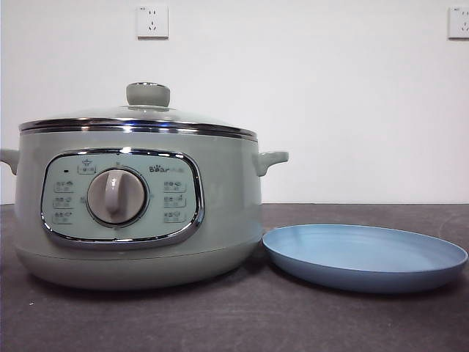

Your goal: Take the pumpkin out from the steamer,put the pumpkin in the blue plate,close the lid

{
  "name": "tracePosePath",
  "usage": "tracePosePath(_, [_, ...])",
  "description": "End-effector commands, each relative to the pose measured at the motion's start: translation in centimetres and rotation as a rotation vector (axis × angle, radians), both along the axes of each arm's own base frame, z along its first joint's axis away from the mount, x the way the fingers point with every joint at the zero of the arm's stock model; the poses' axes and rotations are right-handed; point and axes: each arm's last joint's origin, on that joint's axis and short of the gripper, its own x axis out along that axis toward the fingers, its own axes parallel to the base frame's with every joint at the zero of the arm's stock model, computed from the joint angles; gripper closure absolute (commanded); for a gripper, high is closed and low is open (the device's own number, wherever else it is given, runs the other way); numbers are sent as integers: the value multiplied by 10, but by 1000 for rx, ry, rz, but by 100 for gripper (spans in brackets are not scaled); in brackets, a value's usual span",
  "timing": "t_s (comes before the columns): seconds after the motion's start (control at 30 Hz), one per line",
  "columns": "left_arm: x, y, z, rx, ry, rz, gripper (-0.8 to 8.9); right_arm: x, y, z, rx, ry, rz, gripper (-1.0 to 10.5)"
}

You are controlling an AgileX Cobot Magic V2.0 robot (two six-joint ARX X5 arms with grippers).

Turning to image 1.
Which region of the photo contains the glass lid with green knob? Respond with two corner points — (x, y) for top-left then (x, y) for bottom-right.
(18, 82), (259, 143)

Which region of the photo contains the pale green electric steamer pot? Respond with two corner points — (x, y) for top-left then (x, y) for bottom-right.
(0, 122), (289, 291)

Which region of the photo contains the blue round plate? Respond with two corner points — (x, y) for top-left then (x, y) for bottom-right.
(262, 224), (469, 295)

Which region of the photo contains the white wall socket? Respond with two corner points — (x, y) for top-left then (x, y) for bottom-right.
(447, 6), (469, 40)
(136, 5), (170, 40)

